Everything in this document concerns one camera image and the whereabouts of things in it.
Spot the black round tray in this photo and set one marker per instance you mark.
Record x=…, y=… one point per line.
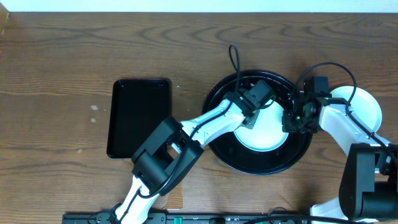
x=233, y=153

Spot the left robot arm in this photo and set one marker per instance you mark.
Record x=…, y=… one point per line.
x=171, y=150

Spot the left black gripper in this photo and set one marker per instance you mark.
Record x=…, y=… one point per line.
x=249, y=113

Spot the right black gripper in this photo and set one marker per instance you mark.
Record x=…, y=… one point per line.
x=288, y=126

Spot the black rectangular tray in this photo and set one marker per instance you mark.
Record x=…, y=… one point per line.
x=138, y=106

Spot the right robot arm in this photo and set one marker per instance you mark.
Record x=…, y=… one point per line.
x=368, y=189

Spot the light blue plate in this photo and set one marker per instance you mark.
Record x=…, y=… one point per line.
x=266, y=134
x=364, y=105

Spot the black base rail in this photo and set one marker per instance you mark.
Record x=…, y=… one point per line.
x=159, y=218

